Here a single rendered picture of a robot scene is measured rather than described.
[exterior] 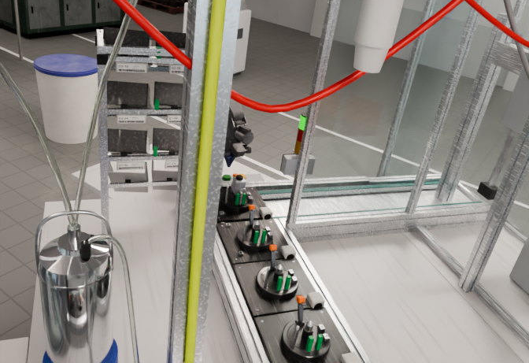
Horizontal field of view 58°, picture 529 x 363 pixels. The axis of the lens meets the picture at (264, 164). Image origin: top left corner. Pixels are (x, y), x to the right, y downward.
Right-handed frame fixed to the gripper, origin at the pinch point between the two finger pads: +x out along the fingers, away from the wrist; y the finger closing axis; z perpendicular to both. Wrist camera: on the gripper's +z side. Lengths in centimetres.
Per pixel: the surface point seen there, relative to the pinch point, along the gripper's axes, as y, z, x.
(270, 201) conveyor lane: 13.3, 17.4, 14.2
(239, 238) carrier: -18.3, 44.8, 6.6
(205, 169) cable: -74, 120, -72
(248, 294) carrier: -28, 69, 9
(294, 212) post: 9.0, 39.8, 4.7
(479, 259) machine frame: 58, 92, 3
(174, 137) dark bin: -39, 28, -29
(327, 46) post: 9, 39, -62
